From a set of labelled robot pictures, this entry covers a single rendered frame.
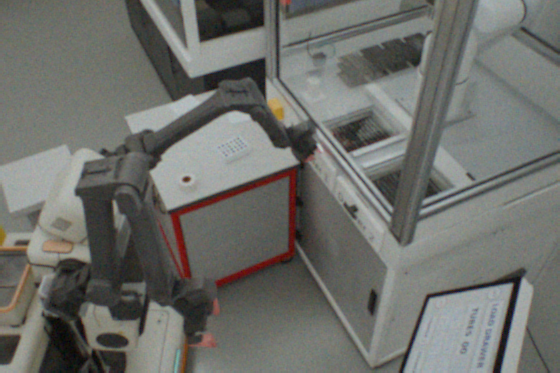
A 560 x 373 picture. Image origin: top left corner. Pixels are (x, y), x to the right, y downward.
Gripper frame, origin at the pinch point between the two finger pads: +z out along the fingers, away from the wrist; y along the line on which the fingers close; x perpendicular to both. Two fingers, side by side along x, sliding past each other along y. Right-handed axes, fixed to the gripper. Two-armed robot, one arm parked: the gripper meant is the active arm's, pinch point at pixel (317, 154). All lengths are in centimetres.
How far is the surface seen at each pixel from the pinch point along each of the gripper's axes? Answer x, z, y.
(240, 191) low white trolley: 13.3, -1.8, -35.2
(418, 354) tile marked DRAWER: -85, -16, -5
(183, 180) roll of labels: 21, -22, -45
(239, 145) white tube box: 30.4, -3.8, -24.4
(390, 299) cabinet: -51, 26, -16
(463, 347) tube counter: -91, -20, 7
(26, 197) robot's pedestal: 40, -59, -90
